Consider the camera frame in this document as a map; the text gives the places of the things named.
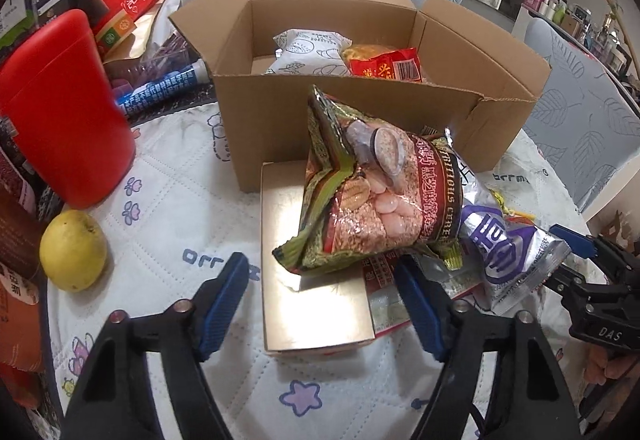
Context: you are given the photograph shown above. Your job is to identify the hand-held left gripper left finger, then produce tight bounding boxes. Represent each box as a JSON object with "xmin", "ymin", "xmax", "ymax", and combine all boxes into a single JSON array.
[{"xmin": 60, "ymin": 252, "xmax": 251, "ymax": 440}]

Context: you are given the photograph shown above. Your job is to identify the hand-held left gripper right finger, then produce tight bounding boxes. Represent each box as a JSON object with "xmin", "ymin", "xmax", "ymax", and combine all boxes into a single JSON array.
[{"xmin": 392, "ymin": 254, "xmax": 583, "ymax": 440}]

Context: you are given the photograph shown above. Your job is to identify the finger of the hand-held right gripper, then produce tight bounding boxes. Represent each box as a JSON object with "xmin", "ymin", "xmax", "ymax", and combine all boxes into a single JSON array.
[
  {"xmin": 550, "ymin": 224, "xmax": 640, "ymax": 288},
  {"xmin": 542, "ymin": 267, "xmax": 621, "ymax": 308}
]

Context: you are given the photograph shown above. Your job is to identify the long red snack packet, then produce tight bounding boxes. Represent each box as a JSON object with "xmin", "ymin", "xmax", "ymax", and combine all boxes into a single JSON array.
[{"xmin": 360, "ymin": 255, "xmax": 481, "ymax": 338}]

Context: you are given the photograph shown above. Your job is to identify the silver purple snack packet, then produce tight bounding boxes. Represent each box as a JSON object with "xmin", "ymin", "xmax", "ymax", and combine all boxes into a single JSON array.
[{"xmin": 457, "ymin": 180, "xmax": 571, "ymax": 316}]

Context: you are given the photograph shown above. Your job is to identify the yellow green lollipop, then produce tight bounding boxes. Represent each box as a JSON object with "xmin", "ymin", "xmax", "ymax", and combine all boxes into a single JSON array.
[{"xmin": 490, "ymin": 190, "xmax": 536, "ymax": 223}]

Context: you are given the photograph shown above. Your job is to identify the gold box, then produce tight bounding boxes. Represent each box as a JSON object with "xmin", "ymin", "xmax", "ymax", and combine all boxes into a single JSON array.
[{"xmin": 260, "ymin": 161, "xmax": 377, "ymax": 353}]

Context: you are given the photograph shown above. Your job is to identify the green cereal packet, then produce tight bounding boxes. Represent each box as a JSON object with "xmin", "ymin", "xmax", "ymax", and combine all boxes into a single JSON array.
[{"xmin": 272, "ymin": 85, "xmax": 463, "ymax": 276}]

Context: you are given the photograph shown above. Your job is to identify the brown cardboard box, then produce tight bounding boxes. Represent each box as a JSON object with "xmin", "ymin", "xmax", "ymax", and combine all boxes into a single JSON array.
[{"xmin": 169, "ymin": 0, "xmax": 553, "ymax": 193}]

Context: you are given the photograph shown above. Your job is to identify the small red snack packet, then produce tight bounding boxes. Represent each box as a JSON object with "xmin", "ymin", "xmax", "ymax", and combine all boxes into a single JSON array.
[{"xmin": 347, "ymin": 47, "xmax": 423, "ymax": 83}]

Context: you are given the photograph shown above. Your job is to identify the waffle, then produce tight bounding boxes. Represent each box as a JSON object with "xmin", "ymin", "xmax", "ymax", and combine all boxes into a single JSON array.
[{"xmin": 341, "ymin": 42, "xmax": 401, "ymax": 66}]

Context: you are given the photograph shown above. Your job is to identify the white patterned snack packet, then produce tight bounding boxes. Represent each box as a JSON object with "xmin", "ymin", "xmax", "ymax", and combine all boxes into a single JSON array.
[{"xmin": 265, "ymin": 29, "xmax": 353, "ymax": 76}]

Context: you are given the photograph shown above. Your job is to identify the person's right hand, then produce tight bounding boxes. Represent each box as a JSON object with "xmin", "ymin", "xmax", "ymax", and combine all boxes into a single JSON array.
[{"xmin": 585, "ymin": 345, "xmax": 640, "ymax": 388}]

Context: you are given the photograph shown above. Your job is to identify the white printed quilted tablecloth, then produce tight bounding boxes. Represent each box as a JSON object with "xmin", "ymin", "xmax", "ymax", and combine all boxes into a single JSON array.
[{"xmin": 47, "ymin": 105, "xmax": 606, "ymax": 440}]

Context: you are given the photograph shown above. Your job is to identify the large grey covered chair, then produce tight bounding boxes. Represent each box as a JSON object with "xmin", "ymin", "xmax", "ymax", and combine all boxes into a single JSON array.
[{"xmin": 520, "ymin": 17, "xmax": 640, "ymax": 216}]

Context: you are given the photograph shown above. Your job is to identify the yellow lemon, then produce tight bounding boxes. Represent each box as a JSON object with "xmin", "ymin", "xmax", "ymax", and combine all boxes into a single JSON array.
[{"xmin": 39, "ymin": 210, "xmax": 108, "ymax": 292}]

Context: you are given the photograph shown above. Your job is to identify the shelf of bottles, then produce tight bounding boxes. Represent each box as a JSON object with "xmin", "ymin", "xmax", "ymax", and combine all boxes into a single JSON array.
[{"xmin": 520, "ymin": 0, "xmax": 640, "ymax": 86}]

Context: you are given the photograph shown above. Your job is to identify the blue and white tube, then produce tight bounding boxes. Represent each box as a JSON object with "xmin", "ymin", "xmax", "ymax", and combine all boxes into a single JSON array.
[{"xmin": 114, "ymin": 59, "xmax": 208, "ymax": 116}]

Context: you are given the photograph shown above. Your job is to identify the red plastic canister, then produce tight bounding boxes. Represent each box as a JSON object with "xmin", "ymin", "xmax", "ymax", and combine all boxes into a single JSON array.
[{"xmin": 0, "ymin": 9, "xmax": 137, "ymax": 210}]

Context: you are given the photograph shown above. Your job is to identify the purple clear plastic bag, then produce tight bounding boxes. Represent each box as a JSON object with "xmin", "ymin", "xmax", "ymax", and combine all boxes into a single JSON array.
[{"xmin": 105, "ymin": 32, "xmax": 201, "ymax": 91}]

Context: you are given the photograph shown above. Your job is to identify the gold foil pouch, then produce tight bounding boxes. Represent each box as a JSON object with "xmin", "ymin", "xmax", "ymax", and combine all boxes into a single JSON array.
[{"xmin": 102, "ymin": 0, "xmax": 171, "ymax": 63}]

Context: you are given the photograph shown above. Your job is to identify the small green orange box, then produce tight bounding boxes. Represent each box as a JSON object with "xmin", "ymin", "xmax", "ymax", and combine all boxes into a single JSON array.
[{"xmin": 95, "ymin": 10, "xmax": 138, "ymax": 46}]

